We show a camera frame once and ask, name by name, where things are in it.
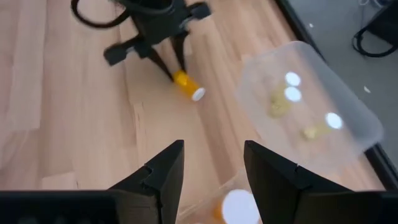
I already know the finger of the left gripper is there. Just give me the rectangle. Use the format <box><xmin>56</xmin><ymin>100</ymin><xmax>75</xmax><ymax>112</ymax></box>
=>
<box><xmin>145</xmin><ymin>45</ymin><xmax>175</xmax><ymax>83</ymax></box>
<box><xmin>169</xmin><ymin>32</ymin><xmax>187</xmax><ymax>73</ymax></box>

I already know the coiled black cable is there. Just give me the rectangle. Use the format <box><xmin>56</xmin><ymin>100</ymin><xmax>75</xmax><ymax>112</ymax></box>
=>
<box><xmin>351</xmin><ymin>26</ymin><xmax>398</xmax><ymax>58</ymax></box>

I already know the small orange medicine bottle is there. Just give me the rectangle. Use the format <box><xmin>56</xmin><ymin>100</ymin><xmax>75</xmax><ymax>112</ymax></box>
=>
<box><xmin>172</xmin><ymin>68</ymin><xmax>206</xmax><ymax>103</ymax></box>

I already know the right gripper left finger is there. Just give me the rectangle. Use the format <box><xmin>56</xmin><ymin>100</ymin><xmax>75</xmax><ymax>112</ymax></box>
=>
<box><xmin>0</xmin><ymin>139</ymin><xmax>185</xmax><ymax>224</ymax></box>

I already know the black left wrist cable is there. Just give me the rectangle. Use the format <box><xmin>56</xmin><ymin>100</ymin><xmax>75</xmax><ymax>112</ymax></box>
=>
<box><xmin>70</xmin><ymin>0</ymin><xmax>133</xmax><ymax>29</ymax></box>

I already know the white cap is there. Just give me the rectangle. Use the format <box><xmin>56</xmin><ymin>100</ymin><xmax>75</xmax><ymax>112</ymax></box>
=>
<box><xmin>302</xmin><ymin>111</ymin><xmax>344</xmax><ymax>140</ymax></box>

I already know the small green medicine bottle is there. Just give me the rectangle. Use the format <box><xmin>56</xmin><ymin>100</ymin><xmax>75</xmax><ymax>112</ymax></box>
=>
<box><xmin>266</xmin><ymin>86</ymin><xmax>303</xmax><ymax>119</ymax></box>
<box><xmin>275</xmin><ymin>70</ymin><xmax>302</xmax><ymax>100</ymax></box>

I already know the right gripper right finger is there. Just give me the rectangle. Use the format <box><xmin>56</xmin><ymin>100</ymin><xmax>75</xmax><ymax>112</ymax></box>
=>
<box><xmin>243</xmin><ymin>139</ymin><xmax>398</xmax><ymax>224</ymax></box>

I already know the large orange medicine bottle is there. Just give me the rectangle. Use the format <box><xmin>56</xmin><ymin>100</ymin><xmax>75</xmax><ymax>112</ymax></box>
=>
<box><xmin>212</xmin><ymin>189</ymin><xmax>261</xmax><ymax>224</ymax></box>

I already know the black box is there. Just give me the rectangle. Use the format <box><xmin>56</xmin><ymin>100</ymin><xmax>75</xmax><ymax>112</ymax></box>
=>
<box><xmin>366</xmin><ymin>0</ymin><xmax>398</xmax><ymax>37</ymax></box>

